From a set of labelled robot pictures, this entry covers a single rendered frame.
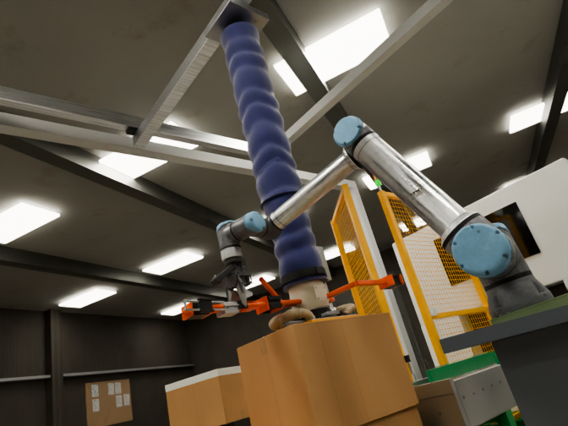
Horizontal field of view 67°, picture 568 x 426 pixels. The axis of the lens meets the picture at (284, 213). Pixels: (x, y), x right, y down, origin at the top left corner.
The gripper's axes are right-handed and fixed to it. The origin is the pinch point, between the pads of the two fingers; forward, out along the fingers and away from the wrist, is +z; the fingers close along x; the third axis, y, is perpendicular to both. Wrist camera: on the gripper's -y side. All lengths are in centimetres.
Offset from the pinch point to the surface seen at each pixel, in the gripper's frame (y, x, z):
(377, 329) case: 57, -20, 20
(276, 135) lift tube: 38, -10, -86
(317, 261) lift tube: 42.7, -9.3, -16.3
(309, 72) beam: 203, 75, -265
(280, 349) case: 9.4, -8.6, 19.8
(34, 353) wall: 130, 1015, -188
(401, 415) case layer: 57, -18, 55
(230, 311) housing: -5.9, -2.8, 2.1
